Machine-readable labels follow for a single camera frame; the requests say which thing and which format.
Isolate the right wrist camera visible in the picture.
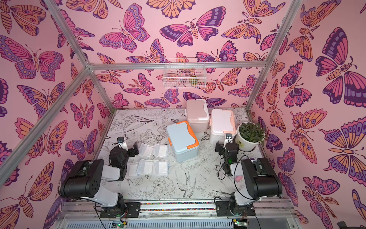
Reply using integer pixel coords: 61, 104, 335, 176
224, 133, 233, 148

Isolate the white wire wall basket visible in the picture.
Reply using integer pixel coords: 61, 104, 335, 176
161, 57, 207, 89

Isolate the beige pink first aid box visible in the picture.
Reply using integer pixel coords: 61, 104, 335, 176
186, 99, 210, 133

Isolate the white pink medicine chest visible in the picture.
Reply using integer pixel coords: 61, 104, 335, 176
209, 109, 236, 145

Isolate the blue orange first aid box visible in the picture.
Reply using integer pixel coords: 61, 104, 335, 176
166, 121, 200, 163

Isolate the green toy in basket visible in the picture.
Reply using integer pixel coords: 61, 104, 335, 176
188, 76, 198, 87

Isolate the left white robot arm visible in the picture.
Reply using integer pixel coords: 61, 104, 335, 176
58, 142, 139, 218

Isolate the potted green plant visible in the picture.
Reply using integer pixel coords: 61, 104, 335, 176
234, 122, 266, 152

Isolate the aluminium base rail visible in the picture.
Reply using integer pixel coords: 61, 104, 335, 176
55, 198, 300, 229

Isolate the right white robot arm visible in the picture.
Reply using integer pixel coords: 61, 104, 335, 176
214, 142, 283, 217

